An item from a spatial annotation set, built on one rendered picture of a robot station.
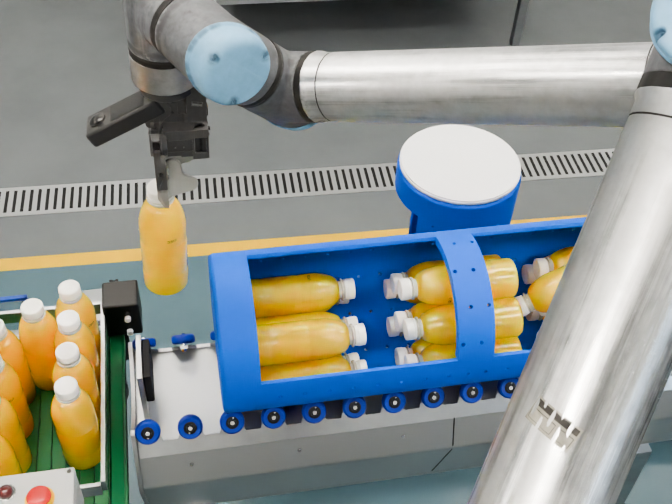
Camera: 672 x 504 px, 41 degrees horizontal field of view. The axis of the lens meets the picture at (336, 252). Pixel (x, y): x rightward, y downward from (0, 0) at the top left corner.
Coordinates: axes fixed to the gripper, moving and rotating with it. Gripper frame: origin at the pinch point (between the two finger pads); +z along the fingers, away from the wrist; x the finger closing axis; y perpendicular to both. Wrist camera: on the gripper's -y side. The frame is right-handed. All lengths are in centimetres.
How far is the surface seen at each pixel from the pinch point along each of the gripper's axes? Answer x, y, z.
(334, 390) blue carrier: -14.6, 26.0, 36.2
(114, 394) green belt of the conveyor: 3, -12, 55
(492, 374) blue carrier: -15, 55, 37
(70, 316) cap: 6.2, -17.7, 34.3
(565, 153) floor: 160, 165, 145
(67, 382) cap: -8.2, -18.1, 33.9
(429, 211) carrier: 35, 58, 45
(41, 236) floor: 142, -44, 149
